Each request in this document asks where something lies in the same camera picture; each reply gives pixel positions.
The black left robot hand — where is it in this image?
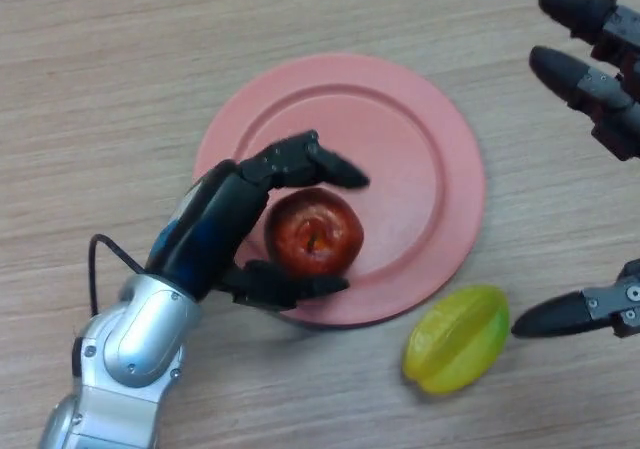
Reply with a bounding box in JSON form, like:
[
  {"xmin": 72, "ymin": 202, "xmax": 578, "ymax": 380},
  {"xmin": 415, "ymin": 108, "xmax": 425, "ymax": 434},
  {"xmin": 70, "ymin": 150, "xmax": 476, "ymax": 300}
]
[{"xmin": 143, "ymin": 129, "xmax": 371, "ymax": 312}]

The yellow-green starfruit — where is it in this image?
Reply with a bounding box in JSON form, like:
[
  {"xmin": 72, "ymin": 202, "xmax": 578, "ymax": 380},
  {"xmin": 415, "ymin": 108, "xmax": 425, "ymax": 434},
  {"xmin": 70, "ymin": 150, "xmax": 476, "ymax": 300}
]
[{"xmin": 402, "ymin": 284, "xmax": 511, "ymax": 396}]

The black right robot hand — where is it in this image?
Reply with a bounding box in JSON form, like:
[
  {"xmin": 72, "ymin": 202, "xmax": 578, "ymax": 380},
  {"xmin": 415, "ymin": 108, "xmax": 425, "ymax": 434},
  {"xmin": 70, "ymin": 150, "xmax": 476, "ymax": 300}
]
[{"xmin": 510, "ymin": 0, "xmax": 640, "ymax": 340}]

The red apple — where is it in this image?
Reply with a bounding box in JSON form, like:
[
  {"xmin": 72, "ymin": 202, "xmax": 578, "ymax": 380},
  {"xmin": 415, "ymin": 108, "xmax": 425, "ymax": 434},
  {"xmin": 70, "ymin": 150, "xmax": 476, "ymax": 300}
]
[{"xmin": 264, "ymin": 187, "xmax": 365, "ymax": 277}]

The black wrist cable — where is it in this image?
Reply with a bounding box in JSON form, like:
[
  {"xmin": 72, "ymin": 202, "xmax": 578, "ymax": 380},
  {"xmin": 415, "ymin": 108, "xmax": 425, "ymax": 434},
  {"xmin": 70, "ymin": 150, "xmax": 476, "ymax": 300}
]
[{"xmin": 87, "ymin": 233, "xmax": 147, "ymax": 318}]

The pink round plate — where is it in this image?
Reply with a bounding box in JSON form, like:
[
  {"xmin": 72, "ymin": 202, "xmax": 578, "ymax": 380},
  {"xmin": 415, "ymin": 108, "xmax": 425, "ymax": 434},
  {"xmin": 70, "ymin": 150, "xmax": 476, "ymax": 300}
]
[{"xmin": 192, "ymin": 52, "xmax": 487, "ymax": 328}]

